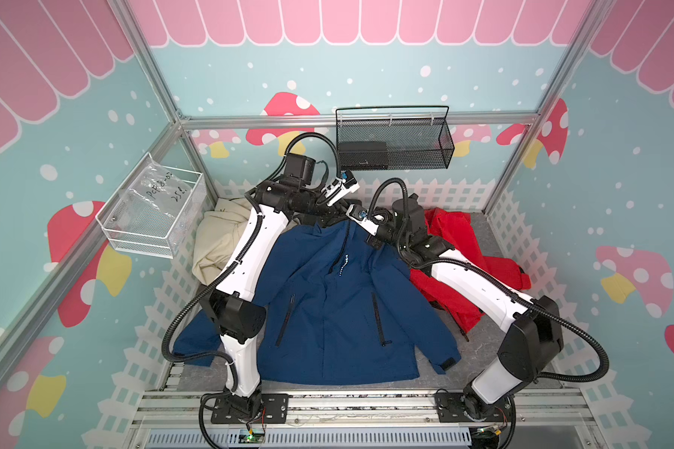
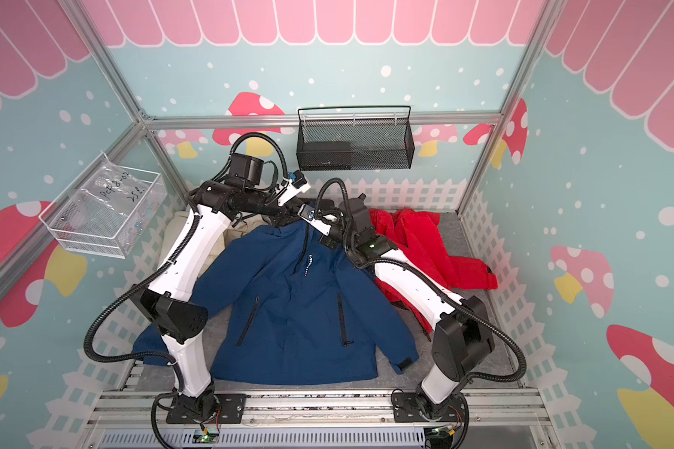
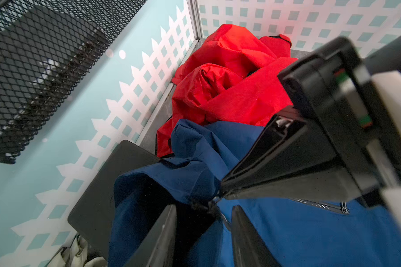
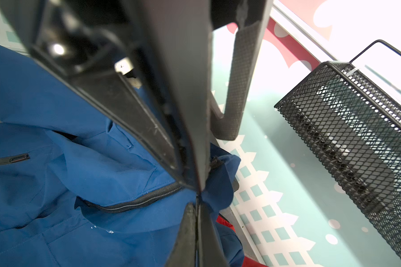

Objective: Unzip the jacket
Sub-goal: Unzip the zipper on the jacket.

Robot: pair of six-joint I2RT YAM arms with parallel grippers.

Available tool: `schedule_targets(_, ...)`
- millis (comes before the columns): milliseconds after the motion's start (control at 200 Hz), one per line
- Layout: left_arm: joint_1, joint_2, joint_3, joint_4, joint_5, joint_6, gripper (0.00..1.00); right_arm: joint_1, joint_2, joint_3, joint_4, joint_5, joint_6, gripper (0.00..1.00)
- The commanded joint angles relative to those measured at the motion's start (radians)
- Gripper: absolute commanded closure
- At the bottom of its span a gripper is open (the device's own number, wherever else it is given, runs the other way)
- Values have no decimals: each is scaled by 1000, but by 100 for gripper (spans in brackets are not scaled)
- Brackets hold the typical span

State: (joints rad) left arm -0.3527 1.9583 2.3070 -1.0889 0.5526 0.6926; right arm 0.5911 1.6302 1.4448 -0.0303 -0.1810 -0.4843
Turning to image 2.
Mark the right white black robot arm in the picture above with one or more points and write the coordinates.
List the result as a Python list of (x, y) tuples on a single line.
[(463, 334)]

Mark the navy blue jacket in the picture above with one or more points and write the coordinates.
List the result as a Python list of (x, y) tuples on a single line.
[(301, 313)]

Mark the cream beige jacket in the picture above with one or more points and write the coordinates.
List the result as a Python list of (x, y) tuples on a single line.
[(233, 232)]

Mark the black fabric case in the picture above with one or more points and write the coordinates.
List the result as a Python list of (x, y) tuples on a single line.
[(324, 204)]

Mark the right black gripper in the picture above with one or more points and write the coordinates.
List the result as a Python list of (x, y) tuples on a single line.
[(327, 241)]

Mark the red jacket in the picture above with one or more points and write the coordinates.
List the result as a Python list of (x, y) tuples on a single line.
[(416, 233)]

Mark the black wire mesh basket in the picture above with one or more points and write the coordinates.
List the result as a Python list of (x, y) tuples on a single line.
[(380, 136)]

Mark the aluminium front rail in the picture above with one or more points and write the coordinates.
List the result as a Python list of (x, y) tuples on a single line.
[(498, 418)]

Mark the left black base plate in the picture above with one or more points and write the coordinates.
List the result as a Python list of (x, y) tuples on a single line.
[(209, 407)]

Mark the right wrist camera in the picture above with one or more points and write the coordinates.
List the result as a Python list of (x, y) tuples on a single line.
[(328, 225)]

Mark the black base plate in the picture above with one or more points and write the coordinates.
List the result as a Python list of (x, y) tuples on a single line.
[(415, 407), (209, 407)]

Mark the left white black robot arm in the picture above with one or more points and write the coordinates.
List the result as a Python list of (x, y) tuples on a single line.
[(164, 296)]

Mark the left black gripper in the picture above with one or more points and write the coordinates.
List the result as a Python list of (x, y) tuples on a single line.
[(285, 212)]

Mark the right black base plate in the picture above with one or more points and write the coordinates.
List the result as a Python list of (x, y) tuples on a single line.
[(415, 407)]

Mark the black box in basket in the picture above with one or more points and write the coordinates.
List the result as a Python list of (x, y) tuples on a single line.
[(324, 155)]

